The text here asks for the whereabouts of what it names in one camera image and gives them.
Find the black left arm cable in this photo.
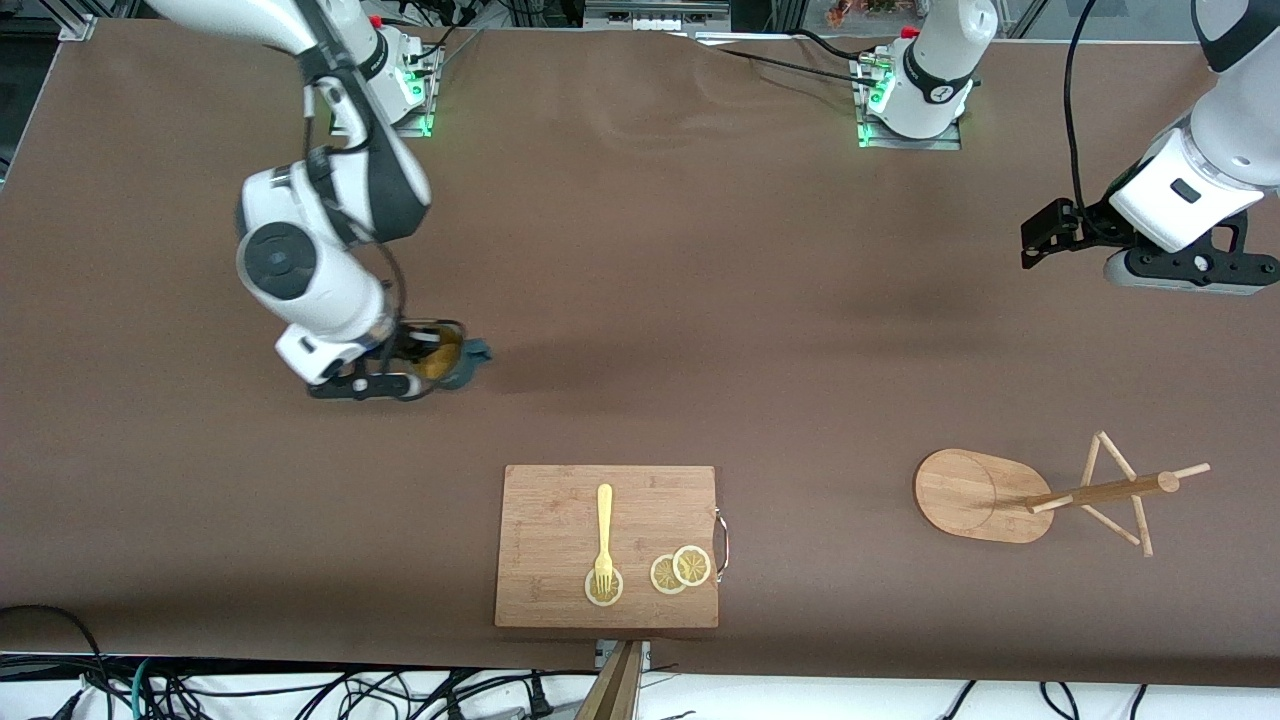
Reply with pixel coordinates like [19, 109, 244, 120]
[1060, 0, 1096, 216]

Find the grey power strip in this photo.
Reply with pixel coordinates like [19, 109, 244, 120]
[585, 0, 732, 31]

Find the wooden cutting board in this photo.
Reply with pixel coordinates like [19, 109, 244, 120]
[494, 464, 730, 631]

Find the wooden cup rack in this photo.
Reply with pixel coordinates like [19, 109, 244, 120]
[913, 430, 1212, 559]

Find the wooden post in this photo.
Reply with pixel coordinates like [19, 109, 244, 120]
[575, 640, 646, 720]

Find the teal cup yellow inside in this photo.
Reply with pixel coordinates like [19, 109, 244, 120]
[400, 320, 496, 393]

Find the yellow plastic fork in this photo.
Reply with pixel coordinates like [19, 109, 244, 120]
[594, 484, 615, 596]

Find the black cable across cover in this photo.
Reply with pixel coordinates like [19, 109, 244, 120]
[690, 30, 886, 91]

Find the brown table cover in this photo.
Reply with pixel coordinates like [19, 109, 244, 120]
[0, 18, 1280, 689]

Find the black looped cable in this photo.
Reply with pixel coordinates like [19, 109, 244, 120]
[0, 604, 113, 720]

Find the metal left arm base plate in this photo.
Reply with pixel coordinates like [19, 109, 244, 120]
[855, 50, 964, 151]

